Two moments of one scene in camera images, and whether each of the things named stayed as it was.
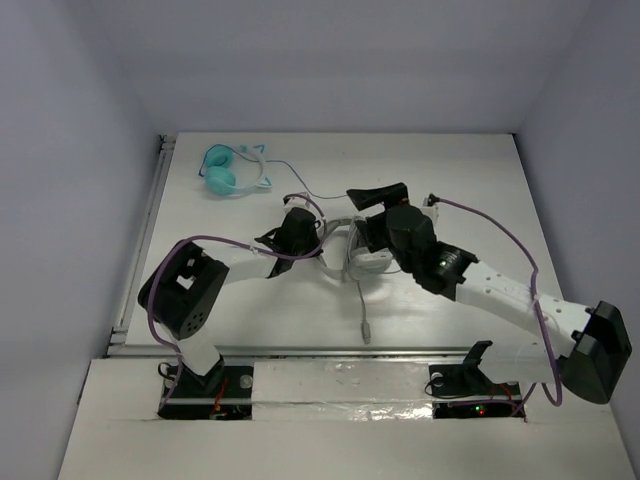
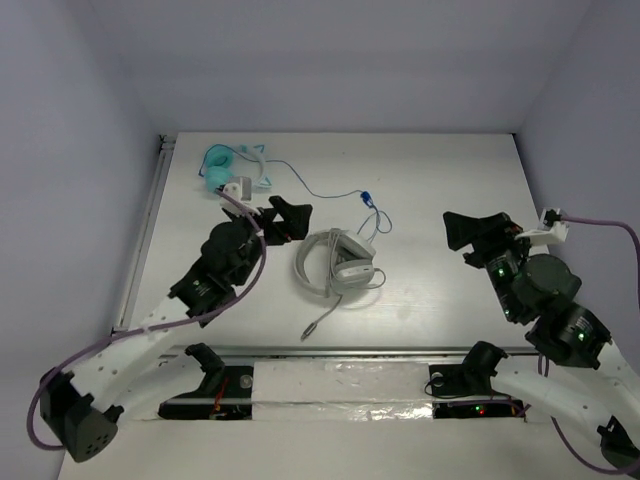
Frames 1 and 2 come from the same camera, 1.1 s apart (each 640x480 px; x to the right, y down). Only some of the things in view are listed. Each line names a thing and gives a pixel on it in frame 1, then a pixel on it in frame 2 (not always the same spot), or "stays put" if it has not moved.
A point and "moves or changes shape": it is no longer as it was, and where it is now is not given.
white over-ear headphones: [360, 262] moves or changes shape
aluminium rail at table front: [342, 351] stays put
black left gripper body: [310, 232] -> [270, 226]
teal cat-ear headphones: [219, 175] stays put
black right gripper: [366, 198] -> [487, 233]
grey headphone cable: [365, 325] -> [309, 329]
